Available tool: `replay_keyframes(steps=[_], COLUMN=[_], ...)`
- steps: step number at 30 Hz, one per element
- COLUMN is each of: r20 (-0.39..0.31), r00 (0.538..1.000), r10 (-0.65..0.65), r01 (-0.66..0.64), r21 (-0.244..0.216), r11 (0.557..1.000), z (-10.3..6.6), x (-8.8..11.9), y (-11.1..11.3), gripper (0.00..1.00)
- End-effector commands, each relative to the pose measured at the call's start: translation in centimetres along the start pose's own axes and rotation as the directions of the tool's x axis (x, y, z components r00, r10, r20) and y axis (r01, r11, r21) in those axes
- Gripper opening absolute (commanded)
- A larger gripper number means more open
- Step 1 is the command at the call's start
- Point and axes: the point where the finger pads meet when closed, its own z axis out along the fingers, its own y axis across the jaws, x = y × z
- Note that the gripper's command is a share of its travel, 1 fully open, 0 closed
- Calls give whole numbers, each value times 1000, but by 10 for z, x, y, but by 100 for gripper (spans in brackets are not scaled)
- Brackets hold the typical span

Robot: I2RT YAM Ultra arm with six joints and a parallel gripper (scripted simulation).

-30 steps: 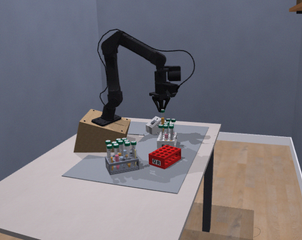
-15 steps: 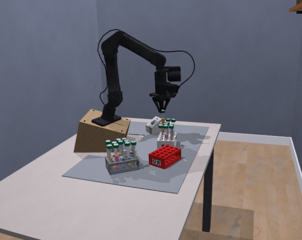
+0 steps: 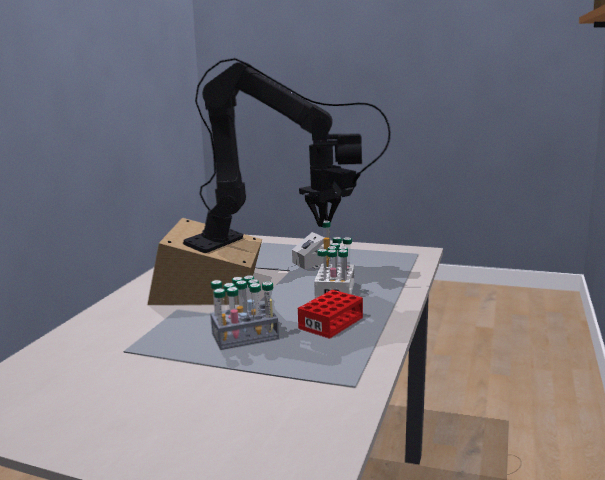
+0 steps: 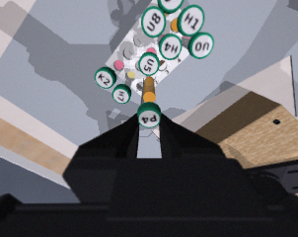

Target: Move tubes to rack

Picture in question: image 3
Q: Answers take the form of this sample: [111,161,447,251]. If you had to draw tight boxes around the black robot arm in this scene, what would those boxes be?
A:
[183,63,362,253]

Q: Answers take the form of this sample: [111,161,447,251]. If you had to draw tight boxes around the grey tube rack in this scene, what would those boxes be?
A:
[210,304,279,350]

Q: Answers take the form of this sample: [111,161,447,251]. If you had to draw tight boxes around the grey bench mat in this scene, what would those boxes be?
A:
[123,243,419,388]

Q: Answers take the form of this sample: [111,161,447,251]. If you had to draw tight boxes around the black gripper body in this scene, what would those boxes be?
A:
[299,166,341,202]

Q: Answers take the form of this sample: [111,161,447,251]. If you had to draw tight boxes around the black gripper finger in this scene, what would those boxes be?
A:
[324,197,341,223]
[305,198,327,227]

